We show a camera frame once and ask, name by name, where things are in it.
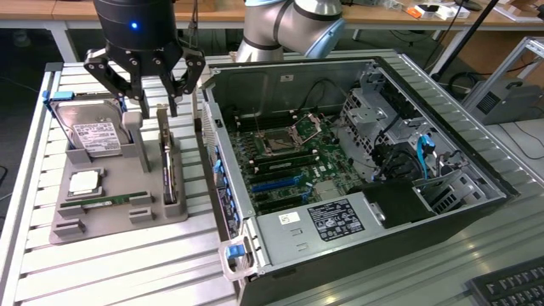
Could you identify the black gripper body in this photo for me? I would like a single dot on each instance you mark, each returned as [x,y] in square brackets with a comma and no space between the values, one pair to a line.
[136,32]

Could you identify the graphics card with metal bracket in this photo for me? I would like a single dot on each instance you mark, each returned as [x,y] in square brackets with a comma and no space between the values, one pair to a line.
[168,165]

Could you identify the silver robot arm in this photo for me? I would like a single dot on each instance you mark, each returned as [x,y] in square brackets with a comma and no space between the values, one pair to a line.
[297,25]

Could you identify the hard disk in blue carrier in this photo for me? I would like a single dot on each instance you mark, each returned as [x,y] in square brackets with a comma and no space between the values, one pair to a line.
[84,121]

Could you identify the CPU socket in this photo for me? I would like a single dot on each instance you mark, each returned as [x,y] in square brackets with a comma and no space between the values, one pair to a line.
[277,143]

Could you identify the blue slot latch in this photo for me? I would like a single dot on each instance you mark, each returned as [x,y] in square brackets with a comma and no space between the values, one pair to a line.
[217,166]

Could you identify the metal socket cover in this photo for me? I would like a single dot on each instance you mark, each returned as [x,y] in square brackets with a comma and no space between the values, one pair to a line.
[308,127]

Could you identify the grey parts rack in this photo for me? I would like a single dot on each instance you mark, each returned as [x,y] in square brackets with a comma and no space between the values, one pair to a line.
[118,178]

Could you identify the silver CPU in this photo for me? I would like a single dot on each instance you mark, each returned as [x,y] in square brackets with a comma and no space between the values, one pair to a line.
[84,183]

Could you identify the black RAM stick with label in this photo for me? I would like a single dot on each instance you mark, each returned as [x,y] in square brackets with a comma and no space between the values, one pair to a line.
[280,165]

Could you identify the long black expansion slot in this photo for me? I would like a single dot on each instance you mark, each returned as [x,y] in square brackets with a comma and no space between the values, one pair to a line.
[277,208]
[272,177]
[280,200]

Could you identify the green RAM stick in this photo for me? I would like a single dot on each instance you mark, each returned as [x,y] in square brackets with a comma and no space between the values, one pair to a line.
[105,201]

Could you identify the blue expansion slot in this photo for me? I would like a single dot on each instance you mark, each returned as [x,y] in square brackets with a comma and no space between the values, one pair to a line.
[273,185]

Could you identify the green motherboard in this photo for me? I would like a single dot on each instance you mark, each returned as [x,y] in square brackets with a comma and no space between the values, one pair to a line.
[326,159]

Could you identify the perforated metal disk bay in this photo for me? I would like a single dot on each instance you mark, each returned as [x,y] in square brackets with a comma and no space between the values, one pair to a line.
[365,118]

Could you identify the grey chipset heatsink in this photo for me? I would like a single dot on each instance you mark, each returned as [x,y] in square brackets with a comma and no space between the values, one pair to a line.
[330,192]

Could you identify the orange box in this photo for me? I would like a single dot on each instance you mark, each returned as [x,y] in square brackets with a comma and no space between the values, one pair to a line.
[413,12]

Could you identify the blue case release latch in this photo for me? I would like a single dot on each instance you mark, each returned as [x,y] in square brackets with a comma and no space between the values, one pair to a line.
[236,252]

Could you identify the grey power supply with label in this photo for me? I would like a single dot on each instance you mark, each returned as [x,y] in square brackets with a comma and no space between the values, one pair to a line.
[288,242]

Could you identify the white box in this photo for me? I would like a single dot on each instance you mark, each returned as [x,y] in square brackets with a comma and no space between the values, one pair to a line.
[445,12]

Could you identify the black air shroud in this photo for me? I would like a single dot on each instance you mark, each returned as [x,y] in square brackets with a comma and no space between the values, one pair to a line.
[394,204]

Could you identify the black round stand base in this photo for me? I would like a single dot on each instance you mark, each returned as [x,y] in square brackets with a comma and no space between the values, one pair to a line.
[466,4]

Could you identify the slotted metal disk bay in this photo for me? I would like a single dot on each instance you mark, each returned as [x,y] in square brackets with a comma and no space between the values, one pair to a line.
[450,191]

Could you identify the black tripod pole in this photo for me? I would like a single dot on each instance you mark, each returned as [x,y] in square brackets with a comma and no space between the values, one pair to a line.
[488,5]

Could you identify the black and grey PC case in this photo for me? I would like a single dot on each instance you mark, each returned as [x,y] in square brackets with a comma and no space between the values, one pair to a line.
[382,261]

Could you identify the black keyboard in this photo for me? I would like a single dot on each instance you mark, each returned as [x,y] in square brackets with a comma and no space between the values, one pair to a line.
[509,287]

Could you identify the aluminium profile frame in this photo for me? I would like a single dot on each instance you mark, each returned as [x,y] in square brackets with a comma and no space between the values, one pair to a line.
[497,68]

